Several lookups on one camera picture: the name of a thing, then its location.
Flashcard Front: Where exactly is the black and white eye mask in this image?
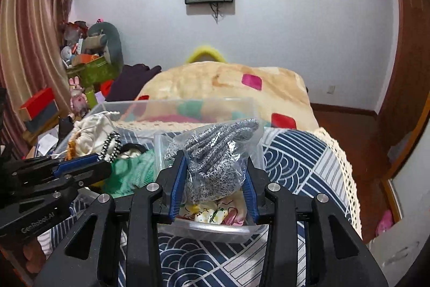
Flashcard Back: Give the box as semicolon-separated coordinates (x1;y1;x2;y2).
98;131;147;163

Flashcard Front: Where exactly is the white drawstring pouch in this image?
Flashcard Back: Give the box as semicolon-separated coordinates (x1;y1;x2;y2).
65;111;115;160

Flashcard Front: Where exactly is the green knitted sock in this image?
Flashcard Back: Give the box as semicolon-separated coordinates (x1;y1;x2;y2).
102;149;156;198

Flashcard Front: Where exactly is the floral yellow scrunchie cloth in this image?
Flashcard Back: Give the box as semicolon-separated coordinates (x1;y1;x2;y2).
177;190;247;226

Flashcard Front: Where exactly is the grey knit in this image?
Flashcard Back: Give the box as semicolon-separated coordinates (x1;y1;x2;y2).
164;118;259;204

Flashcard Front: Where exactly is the clear plastic storage box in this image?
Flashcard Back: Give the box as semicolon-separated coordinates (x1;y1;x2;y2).
53;97;270;244

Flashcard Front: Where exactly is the blue white patterned tablecloth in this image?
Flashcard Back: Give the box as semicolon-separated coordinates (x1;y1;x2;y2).
36;125;362;287

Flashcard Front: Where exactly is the pink rabbit toy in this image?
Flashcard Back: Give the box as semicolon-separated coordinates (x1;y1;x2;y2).
69;76;89;118

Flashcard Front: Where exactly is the red box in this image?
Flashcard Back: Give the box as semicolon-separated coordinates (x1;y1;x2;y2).
18;87;58;122

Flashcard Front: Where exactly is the green bottle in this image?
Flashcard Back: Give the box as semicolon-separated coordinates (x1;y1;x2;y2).
85;87;98;109

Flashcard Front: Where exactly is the red plush item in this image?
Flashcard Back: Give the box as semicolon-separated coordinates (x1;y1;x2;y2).
100;80;114;98

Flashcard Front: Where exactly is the dark purple plush cushion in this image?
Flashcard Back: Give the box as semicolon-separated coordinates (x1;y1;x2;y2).
106;64;162;102

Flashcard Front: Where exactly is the green storage box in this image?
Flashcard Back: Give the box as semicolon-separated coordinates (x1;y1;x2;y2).
66;57;120;88

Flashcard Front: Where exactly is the beige patchwork blanket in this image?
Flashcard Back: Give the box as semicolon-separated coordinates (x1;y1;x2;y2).
138;61;318;131

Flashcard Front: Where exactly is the green dinosaur plush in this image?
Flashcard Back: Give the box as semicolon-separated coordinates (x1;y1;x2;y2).
82;22;124;71

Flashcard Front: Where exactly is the white sliding wardrobe door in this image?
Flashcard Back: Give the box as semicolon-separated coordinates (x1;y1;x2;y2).
367;158;430;287

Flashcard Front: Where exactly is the yellow fuzzy headband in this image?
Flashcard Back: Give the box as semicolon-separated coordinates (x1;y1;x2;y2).
185;45;227;63

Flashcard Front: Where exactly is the striped brown curtain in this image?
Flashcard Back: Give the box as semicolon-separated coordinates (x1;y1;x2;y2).
1;0;72;158

